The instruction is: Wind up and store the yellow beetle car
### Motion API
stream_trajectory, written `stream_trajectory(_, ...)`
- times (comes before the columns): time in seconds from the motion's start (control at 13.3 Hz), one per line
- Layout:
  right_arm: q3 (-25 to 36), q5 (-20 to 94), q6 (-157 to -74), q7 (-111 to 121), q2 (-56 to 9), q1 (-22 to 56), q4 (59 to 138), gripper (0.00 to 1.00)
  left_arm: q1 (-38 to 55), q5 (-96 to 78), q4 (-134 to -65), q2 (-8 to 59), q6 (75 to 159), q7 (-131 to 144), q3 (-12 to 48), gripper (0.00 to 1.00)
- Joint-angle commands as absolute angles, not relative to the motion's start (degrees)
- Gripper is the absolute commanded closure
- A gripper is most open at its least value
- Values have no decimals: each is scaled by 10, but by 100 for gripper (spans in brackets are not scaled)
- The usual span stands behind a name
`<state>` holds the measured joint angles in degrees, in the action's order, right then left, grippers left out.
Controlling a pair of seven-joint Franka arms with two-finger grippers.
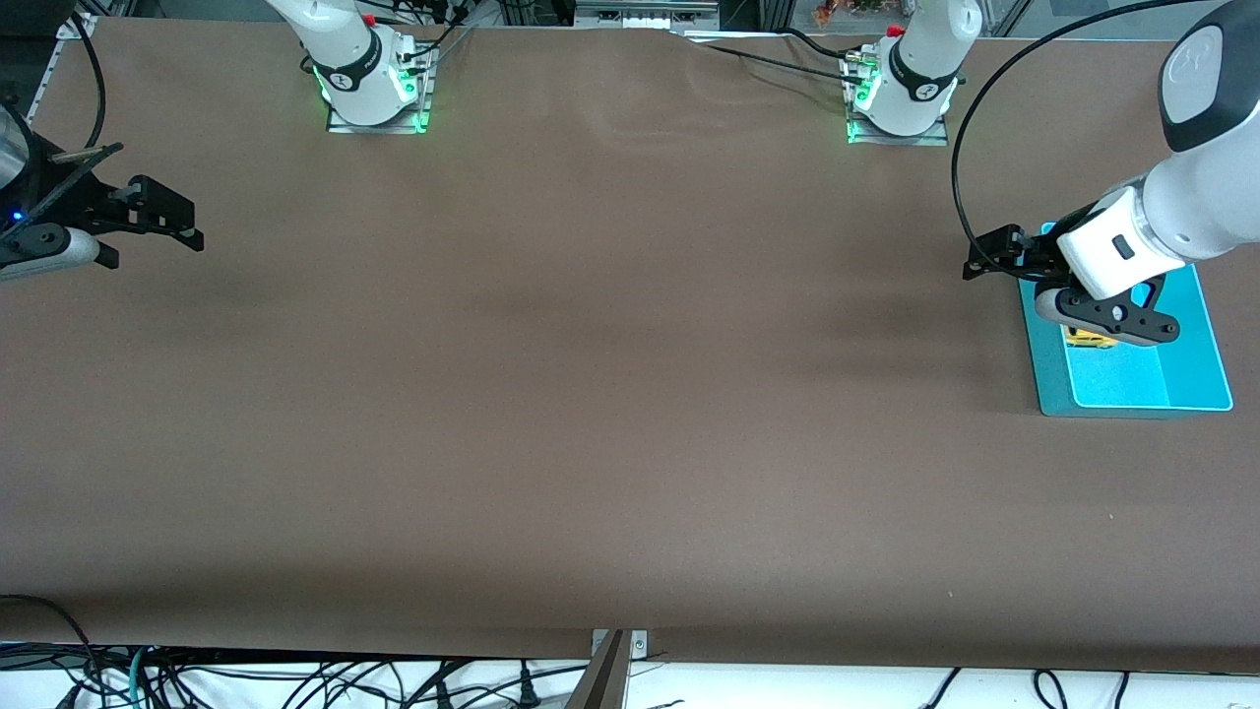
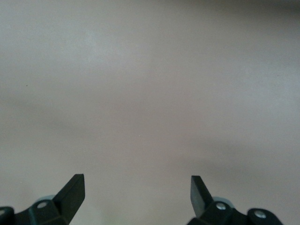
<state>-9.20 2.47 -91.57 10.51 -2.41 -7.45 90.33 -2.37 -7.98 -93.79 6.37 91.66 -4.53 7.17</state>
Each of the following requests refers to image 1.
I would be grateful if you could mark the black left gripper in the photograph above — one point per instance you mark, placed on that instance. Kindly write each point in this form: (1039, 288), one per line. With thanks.
(1036, 253)

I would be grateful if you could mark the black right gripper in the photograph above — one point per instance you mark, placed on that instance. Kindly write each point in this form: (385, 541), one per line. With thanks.
(87, 204)

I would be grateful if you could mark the yellow beetle toy car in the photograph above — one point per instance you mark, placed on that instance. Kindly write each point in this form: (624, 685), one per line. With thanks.
(1088, 340)

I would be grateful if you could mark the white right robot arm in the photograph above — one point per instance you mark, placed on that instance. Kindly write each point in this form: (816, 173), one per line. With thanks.
(354, 69)

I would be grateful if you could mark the turquoise plastic bin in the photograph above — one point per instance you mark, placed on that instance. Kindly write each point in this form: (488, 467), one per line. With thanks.
(1122, 379)

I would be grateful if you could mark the grey metal control box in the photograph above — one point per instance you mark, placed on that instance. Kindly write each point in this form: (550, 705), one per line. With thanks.
(645, 14)

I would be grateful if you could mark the brown angled strut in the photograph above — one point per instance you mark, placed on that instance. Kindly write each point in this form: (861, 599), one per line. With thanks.
(600, 684)

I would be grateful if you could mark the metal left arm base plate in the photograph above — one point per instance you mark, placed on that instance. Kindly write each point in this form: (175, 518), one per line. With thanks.
(896, 140)

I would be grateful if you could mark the aluminium corner bracket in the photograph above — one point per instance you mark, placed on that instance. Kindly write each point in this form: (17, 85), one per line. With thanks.
(74, 28)

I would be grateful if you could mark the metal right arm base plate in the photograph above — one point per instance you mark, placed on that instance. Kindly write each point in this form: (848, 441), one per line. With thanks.
(425, 98)

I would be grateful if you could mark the metal table edge bracket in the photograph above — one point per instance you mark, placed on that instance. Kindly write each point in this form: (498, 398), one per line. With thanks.
(638, 645)

